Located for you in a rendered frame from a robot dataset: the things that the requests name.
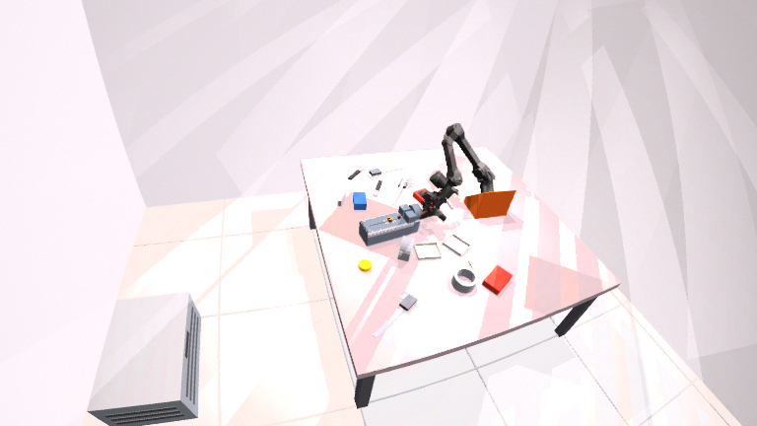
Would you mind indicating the blue block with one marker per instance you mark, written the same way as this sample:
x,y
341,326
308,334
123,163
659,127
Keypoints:
x,y
359,201

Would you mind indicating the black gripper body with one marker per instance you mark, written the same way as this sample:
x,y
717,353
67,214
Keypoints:
x,y
436,208

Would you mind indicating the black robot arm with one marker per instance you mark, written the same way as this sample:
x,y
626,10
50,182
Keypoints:
x,y
454,178

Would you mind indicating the yellow short cylinder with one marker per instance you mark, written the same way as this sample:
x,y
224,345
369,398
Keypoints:
x,y
365,265

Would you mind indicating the grey hollow cylinder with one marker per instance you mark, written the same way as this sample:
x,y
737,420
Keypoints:
x,y
406,248
468,273

